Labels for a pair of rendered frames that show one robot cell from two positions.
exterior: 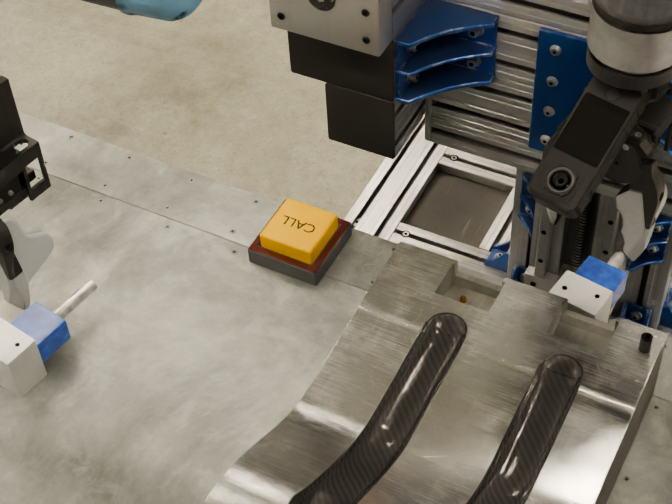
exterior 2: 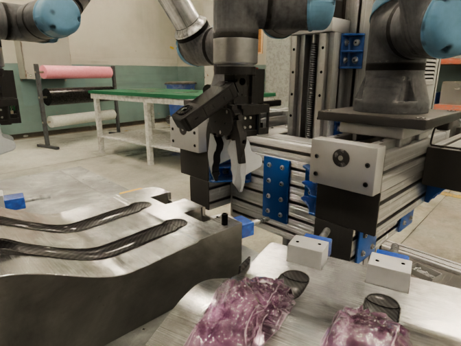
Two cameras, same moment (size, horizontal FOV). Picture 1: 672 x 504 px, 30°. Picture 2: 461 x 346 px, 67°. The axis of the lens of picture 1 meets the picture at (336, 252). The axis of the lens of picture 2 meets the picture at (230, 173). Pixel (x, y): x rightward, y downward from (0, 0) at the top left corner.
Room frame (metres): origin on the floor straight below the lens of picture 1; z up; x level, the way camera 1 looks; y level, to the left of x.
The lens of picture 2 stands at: (0.18, -0.41, 1.12)
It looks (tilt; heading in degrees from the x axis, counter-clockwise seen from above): 16 degrees down; 16
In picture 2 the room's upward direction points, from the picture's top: straight up
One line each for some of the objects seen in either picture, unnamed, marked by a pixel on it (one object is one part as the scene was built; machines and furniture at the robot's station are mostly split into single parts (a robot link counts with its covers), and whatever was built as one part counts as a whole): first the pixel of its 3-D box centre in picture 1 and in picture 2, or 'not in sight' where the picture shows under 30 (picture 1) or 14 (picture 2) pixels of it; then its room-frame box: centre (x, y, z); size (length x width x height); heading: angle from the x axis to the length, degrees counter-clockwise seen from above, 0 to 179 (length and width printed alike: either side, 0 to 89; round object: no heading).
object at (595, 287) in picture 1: (601, 279); (243, 226); (0.79, -0.26, 0.83); 0.13 x 0.05 x 0.05; 141
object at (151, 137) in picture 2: not in sight; (175, 121); (4.45, 1.60, 0.51); 2.40 x 1.13 x 1.02; 68
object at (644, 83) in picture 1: (627, 102); (238, 102); (0.78, -0.25, 1.07); 0.09 x 0.08 x 0.12; 141
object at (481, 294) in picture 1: (470, 298); (168, 206); (0.74, -0.12, 0.87); 0.05 x 0.05 x 0.04; 60
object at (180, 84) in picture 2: not in sight; (180, 102); (7.70, 3.00, 0.48); 0.64 x 0.54 x 0.97; 70
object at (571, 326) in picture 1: (582, 338); (204, 224); (0.69, -0.21, 0.87); 0.05 x 0.05 x 0.04; 60
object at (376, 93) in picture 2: not in sight; (392, 87); (1.02, -0.53, 1.09); 0.15 x 0.15 x 0.10
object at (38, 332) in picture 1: (45, 325); (19, 200); (0.78, 0.29, 0.83); 0.13 x 0.05 x 0.05; 140
